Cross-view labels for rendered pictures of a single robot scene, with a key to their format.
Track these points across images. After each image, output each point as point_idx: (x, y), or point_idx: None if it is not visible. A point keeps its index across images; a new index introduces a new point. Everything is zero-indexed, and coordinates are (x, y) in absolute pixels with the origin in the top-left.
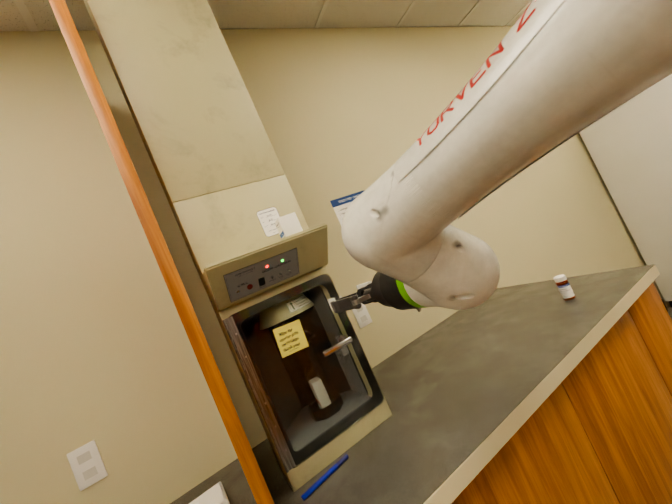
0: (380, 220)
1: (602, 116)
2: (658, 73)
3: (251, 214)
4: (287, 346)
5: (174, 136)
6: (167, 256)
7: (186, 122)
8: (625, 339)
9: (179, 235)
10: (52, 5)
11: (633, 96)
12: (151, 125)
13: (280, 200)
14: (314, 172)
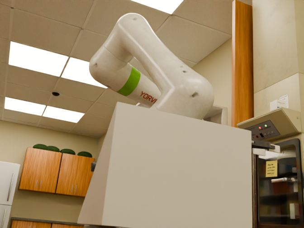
0: None
1: (146, 102)
2: (134, 100)
3: (277, 98)
4: (269, 172)
5: (261, 60)
6: (233, 118)
7: (266, 51)
8: None
9: None
10: (232, 22)
11: (140, 101)
12: (256, 57)
13: (291, 89)
14: None
